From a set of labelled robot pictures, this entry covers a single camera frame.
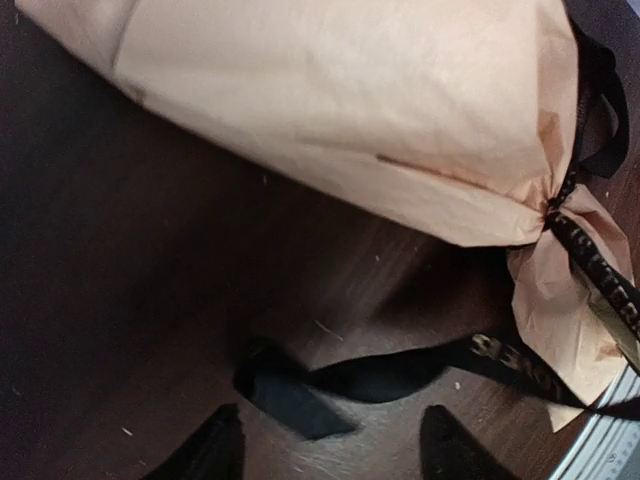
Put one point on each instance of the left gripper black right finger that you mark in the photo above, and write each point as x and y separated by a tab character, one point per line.
448	451

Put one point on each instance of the pink and green wrapping paper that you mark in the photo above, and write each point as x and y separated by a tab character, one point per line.
350	115

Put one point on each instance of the black ribbon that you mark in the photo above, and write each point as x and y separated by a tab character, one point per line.
380	380

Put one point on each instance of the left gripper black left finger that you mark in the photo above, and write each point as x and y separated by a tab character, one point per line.
215	451

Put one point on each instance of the front aluminium rail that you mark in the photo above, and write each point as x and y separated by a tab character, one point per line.
601	450

